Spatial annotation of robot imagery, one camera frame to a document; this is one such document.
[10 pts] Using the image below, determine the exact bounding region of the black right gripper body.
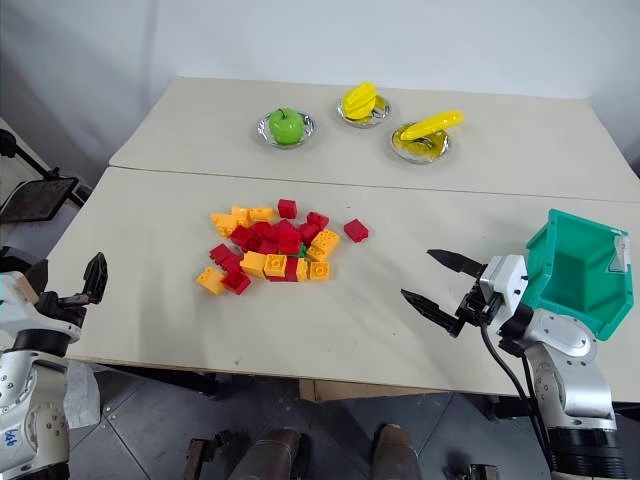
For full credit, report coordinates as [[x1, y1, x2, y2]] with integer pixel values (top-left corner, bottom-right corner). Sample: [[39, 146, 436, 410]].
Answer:
[[453, 279, 503, 333]]

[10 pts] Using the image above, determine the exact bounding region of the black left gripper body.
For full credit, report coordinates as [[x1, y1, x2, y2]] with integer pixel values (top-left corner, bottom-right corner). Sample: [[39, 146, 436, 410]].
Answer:
[[35, 290, 90, 331]]

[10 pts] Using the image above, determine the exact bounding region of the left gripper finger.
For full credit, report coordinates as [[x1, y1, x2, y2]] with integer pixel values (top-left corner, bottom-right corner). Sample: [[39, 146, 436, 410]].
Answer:
[[81, 251, 110, 305], [23, 258, 50, 301]]

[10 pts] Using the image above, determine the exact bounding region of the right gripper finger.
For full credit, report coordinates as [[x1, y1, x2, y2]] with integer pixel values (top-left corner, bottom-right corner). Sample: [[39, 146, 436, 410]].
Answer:
[[426, 248, 490, 278], [400, 288, 467, 339]]

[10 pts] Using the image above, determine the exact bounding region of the brown cardboard box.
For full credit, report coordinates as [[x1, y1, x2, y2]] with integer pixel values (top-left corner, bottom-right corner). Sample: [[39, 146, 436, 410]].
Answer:
[[298, 378, 454, 403]]

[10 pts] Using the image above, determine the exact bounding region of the black tablet on stand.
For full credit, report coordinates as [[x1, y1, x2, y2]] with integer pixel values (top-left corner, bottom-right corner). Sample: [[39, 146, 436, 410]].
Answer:
[[0, 176, 81, 224]]

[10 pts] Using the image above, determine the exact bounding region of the white crumpled plastic sheet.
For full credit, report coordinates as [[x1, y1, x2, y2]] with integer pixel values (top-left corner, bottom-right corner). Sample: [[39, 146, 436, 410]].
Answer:
[[62, 360, 102, 430]]

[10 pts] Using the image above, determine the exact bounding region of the green plastic bin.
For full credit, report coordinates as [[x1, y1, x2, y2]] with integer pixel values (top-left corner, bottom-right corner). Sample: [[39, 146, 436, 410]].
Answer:
[[524, 208, 632, 341]]

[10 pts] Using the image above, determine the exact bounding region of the metal plate under banana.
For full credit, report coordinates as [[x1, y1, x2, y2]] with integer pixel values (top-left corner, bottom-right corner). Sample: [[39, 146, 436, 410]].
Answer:
[[389, 125, 453, 165]]

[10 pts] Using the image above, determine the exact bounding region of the yellow toy banana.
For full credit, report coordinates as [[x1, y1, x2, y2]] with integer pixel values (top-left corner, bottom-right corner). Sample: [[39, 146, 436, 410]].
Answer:
[[399, 109, 466, 142]]

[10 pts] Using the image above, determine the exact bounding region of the dark brown rounded shape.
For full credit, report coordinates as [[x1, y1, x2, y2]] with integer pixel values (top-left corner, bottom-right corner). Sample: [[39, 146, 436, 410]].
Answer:
[[234, 428, 309, 480], [370, 423, 421, 480]]

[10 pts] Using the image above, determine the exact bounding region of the clear label holder on bin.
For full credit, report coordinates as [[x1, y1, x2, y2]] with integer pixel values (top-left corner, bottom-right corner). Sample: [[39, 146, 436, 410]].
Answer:
[[607, 235, 630, 275]]

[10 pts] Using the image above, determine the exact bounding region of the metal plate under starfruit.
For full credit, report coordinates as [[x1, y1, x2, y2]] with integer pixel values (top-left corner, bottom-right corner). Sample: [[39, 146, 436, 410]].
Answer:
[[335, 95, 393, 129]]

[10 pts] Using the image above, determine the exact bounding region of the yellow banana bunch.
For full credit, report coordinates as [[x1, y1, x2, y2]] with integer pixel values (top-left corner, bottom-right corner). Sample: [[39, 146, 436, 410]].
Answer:
[[340, 81, 379, 121]]

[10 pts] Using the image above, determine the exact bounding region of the metal plate under apple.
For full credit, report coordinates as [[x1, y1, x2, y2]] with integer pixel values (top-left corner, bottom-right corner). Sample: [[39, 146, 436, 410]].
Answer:
[[256, 111, 319, 150]]

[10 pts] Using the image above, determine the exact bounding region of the green toy apple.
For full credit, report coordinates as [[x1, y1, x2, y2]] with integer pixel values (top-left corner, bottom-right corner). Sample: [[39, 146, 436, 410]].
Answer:
[[268, 107, 306, 146]]

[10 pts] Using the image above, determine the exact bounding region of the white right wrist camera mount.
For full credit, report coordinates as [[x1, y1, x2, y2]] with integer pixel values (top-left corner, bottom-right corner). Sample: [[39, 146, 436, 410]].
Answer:
[[478, 253, 529, 317]]

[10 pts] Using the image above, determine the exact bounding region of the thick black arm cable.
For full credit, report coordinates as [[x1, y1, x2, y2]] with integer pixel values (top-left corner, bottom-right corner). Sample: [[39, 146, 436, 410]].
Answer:
[[479, 319, 557, 471]]

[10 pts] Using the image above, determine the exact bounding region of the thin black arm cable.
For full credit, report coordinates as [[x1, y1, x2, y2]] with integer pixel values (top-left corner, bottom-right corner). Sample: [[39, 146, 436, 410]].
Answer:
[[519, 349, 551, 451]]

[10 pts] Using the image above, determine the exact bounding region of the black table frame bracket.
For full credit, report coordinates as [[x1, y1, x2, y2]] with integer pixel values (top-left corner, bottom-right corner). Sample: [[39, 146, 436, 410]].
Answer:
[[487, 394, 539, 422]]

